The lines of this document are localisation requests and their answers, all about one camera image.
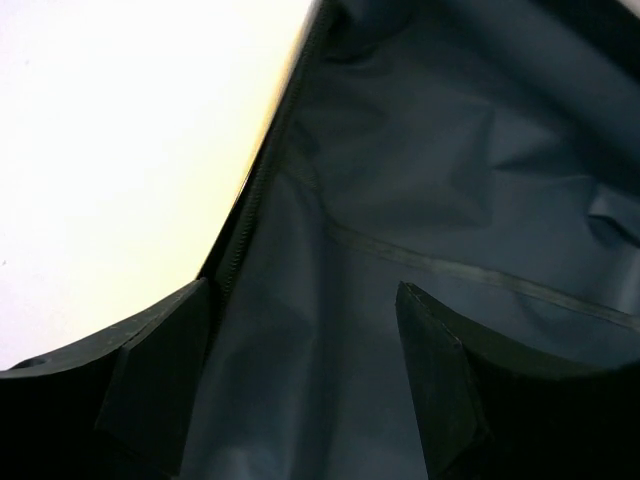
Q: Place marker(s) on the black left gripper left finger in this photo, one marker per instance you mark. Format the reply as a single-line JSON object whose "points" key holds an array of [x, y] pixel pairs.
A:
{"points": [[114, 405]]}

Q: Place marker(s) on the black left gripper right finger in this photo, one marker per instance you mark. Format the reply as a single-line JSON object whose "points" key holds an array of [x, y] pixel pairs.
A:
{"points": [[490, 407]]}

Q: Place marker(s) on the yellow suitcase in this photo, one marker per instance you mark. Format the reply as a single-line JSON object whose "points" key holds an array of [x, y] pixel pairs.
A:
{"points": [[486, 152]]}

